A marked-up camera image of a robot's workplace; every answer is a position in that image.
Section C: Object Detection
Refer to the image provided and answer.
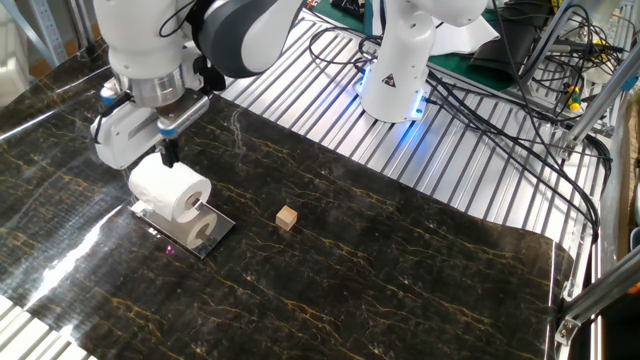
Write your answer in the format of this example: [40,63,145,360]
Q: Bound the thick black cable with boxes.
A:
[427,69,602,242]

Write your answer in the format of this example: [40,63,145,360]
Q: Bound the black camera cable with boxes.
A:
[92,0,197,146]

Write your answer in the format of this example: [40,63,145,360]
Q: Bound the chrome paper roll holder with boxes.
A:
[128,197,236,260]

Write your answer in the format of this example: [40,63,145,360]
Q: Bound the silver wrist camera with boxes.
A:
[155,89,212,140]

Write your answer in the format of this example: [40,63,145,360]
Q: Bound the aluminium strut with bracket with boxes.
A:
[554,247,640,347]

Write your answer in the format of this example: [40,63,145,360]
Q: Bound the small wooden cube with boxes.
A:
[275,204,299,232]

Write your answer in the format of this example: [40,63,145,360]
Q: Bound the white plastic bin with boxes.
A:
[0,9,31,109]

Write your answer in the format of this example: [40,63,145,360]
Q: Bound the tangled black cables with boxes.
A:
[542,0,629,121]

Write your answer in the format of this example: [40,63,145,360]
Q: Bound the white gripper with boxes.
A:
[89,46,207,172]

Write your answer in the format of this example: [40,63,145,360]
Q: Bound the black pouch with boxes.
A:
[469,19,542,84]

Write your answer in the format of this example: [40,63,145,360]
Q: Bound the grey metal shelf upright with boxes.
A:
[0,0,69,67]

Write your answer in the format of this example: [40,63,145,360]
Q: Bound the aluminium frame strut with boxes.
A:
[558,49,640,157]

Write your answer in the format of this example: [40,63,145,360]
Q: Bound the yellow green handle screwdriver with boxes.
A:
[564,84,584,113]

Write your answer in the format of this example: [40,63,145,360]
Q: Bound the black marble pattern mat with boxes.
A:
[0,37,575,360]

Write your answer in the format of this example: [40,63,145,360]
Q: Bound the green cutting mat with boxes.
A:
[312,0,517,93]

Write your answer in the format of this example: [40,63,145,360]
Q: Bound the black electronic device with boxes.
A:
[331,0,367,22]

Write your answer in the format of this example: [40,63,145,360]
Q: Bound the white paper sheet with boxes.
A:
[429,17,501,57]

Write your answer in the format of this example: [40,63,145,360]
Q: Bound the looped black cable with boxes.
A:
[307,26,382,75]

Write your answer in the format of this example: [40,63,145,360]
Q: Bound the white toilet paper roll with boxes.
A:
[127,152,213,225]

